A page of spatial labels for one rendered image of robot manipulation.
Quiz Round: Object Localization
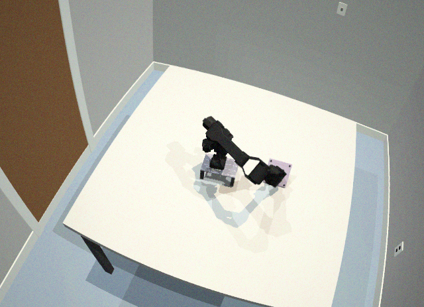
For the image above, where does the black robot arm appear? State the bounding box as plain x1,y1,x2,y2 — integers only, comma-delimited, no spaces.
202,116,286,188

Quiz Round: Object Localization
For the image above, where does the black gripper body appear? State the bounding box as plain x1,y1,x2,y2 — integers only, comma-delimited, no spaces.
209,143,227,170

